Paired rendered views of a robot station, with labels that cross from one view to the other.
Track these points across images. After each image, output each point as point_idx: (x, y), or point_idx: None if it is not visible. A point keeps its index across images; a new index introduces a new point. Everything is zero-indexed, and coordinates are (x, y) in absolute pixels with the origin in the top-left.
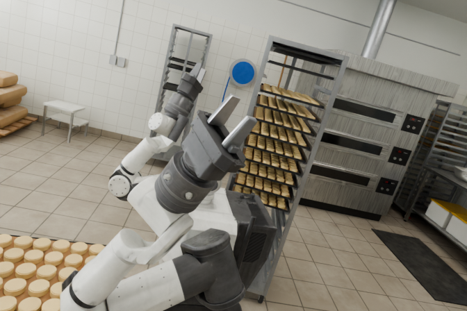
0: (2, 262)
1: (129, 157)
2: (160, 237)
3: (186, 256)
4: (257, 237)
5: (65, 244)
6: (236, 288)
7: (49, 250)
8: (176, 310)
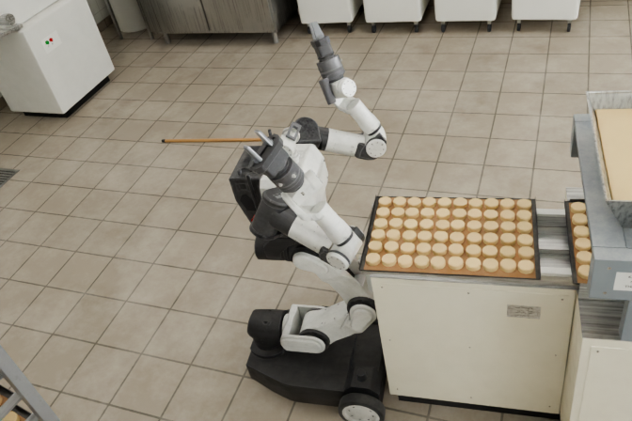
0: (443, 238)
1: (343, 220)
2: None
3: (321, 130)
4: None
5: (401, 258)
6: None
7: (414, 261)
8: None
